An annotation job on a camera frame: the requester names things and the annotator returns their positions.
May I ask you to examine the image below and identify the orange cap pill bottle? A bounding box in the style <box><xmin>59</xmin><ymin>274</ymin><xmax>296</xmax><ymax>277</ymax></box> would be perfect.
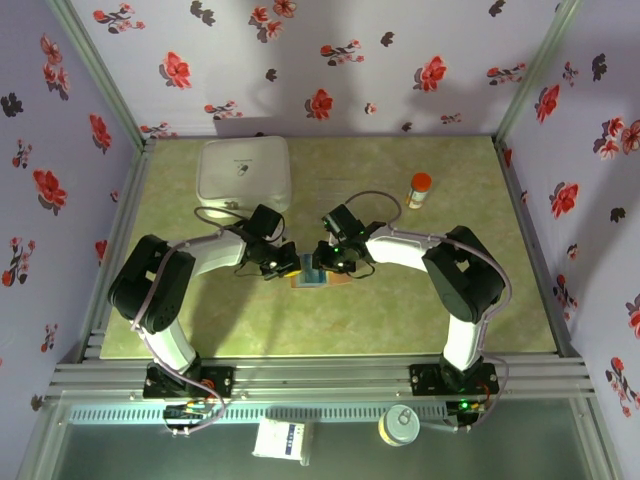
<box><xmin>404</xmin><ymin>172</ymin><xmax>433</xmax><ymax>211</ymax></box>

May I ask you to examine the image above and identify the white zipped medicine case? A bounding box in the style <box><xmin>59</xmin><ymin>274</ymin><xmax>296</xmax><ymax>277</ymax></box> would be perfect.
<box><xmin>195</xmin><ymin>135</ymin><xmax>293</xmax><ymax>220</ymax></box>

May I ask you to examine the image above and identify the white paper packet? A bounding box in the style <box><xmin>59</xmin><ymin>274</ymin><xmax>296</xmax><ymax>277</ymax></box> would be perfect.
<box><xmin>251</xmin><ymin>418</ymin><xmax>314</xmax><ymax>467</ymax></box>

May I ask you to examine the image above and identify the yellow tin can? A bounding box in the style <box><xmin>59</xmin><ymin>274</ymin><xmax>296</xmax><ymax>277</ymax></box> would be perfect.
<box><xmin>377</xmin><ymin>403</ymin><xmax>422</xmax><ymax>448</ymax></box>

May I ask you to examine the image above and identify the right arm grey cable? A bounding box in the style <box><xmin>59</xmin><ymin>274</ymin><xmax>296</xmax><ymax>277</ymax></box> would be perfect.
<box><xmin>344</xmin><ymin>190</ymin><xmax>513</xmax><ymax>351</ymax></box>

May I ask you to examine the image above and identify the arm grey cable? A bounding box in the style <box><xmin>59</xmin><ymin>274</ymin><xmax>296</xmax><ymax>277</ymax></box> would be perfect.
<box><xmin>130</xmin><ymin>206</ymin><xmax>252</xmax><ymax>351</ymax></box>
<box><xmin>344</xmin><ymin>190</ymin><xmax>513</xmax><ymax>351</ymax></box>

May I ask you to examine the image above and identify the left arm grey cable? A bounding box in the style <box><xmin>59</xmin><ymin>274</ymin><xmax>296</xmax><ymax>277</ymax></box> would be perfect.
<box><xmin>130</xmin><ymin>206</ymin><xmax>252</xmax><ymax>351</ymax></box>

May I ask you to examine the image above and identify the aluminium frame rail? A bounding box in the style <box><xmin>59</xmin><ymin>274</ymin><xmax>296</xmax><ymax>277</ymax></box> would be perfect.
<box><xmin>47</xmin><ymin>355</ymin><xmax>597</xmax><ymax>402</ymax></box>

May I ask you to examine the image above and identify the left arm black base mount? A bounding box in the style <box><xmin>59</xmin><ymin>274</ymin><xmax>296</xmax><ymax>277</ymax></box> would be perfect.
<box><xmin>143</xmin><ymin>364</ymin><xmax>237</xmax><ymax>401</ymax></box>

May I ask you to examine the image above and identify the slotted grey cable duct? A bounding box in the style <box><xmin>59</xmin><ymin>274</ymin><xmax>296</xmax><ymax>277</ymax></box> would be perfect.
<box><xmin>67</xmin><ymin>403</ymin><xmax>451</xmax><ymax>426</ymax></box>

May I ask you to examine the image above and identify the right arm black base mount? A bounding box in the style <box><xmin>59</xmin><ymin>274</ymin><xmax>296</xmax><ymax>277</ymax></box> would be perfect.
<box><xmin>408</xmin><ymin>362</ymin><xmax>501</xmax><ymax>399</ymax></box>

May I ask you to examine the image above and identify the aluminium frame post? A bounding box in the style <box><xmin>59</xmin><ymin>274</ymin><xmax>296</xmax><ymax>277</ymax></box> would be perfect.
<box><xmin>493</xmin><ymin>0</ymin><xmax>584</xmax><ymax>144</ymax></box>
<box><xmin>47</xmin><ymin>0</ymin><xmax>154</xmax><ymax>149</ymax></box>

